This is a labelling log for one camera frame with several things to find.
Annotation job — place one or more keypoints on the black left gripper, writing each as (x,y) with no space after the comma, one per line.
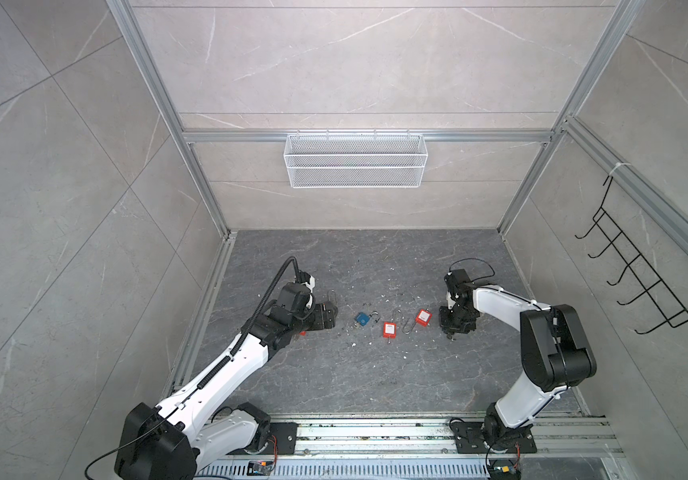
(321,321)

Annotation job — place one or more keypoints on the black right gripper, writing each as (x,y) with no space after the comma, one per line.
(446,325)

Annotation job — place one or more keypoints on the red padlock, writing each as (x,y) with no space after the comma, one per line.
(422,318)
(389,331)

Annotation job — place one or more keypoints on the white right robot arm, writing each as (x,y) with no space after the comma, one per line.
(554,349)

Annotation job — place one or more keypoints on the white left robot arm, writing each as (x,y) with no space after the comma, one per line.
(186,431)

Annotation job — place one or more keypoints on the blue padlock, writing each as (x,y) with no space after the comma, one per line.
(363,318)

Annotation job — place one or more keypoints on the white wire mesh basket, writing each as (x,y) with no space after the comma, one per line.
(317,161)

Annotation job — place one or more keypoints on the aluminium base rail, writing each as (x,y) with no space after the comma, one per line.
(304,447)

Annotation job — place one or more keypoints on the black wire hook rack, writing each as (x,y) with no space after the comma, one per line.
(636,266)

